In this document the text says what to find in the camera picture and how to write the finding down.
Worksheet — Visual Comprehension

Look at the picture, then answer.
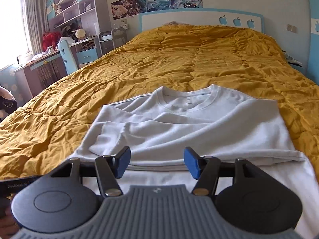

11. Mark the window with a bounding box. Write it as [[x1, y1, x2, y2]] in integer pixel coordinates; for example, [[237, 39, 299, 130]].
[[0, 0, 32, 70]]

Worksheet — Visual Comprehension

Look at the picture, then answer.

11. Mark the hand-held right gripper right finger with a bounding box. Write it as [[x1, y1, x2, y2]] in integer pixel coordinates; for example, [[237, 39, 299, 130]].
[[184, 147, 250, 197]]

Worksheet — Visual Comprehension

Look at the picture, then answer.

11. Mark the white blue bed headboard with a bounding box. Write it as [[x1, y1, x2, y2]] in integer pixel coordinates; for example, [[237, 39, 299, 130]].
[[138, 8, 265, 34]]

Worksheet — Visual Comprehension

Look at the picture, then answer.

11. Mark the light blue chair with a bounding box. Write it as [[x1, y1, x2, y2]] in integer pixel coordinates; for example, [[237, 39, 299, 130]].
[[57, 40, 80, 75]]

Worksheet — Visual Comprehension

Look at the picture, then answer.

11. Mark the long anime wall poster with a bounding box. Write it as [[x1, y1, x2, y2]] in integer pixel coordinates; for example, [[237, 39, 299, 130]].
[[110, 0, 168, 21]]

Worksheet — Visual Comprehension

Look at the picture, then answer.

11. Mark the purple blue desk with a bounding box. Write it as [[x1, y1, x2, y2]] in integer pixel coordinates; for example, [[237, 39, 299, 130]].
[[14, 36, 100, 99]]

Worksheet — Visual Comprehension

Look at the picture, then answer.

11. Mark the purple blue bookshelf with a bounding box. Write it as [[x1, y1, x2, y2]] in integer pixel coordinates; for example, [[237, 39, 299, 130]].
[[45, 0, 102, 58]]

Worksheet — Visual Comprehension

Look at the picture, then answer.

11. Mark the mustard yellow quilt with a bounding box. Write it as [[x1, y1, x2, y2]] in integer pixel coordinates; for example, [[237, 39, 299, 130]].
[[0, 24, 319, 182]]

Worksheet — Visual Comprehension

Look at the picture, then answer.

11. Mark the red bag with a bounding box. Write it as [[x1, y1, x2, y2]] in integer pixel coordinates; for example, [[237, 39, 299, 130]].
[[42, 32, 61, 51]]

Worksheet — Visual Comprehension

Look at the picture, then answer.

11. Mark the white printed t-shirt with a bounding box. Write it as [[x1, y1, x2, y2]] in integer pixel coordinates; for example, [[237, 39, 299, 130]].
[[67, 85, 313, 239]]

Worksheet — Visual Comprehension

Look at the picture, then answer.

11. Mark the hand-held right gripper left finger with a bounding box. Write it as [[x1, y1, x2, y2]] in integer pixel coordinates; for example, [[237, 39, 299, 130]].
[[65, 146, 131, 197]]

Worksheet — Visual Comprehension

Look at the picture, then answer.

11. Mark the grey storage cart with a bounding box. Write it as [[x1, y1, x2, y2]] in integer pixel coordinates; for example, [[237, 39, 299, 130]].
[[99, 28, 129, 55]]

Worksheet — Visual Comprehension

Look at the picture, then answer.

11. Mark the blue white wardrobe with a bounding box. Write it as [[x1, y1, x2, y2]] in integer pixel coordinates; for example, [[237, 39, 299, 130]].
[[306, 0, 319, 85]]

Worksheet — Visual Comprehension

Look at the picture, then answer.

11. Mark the beige striped curtain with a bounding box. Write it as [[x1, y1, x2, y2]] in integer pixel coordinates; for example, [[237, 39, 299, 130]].
[[24, 0, 50, 55]]

